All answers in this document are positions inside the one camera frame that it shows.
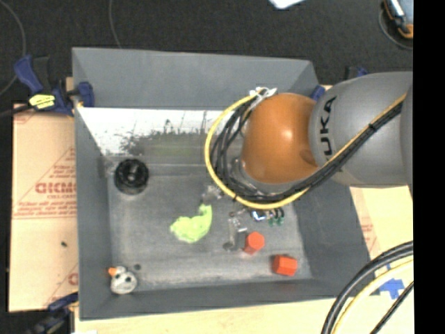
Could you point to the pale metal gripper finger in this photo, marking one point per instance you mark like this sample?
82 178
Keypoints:
240 238
229 235

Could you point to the red-orange hexagonal block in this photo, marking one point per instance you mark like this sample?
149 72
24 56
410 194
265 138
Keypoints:
254 242
285 265

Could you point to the light green cloth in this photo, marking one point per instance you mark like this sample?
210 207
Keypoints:
193 226

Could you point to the small grey clear object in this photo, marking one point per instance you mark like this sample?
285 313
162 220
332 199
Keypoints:
211 193

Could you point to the grey metal bin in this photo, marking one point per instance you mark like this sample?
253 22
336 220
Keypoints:
156 256

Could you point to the black cup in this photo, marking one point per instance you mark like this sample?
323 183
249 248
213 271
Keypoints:
131 176

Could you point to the white toy duck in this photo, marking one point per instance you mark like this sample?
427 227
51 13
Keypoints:
122 282

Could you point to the brown cardboard board red print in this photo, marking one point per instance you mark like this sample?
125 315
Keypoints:
41 256

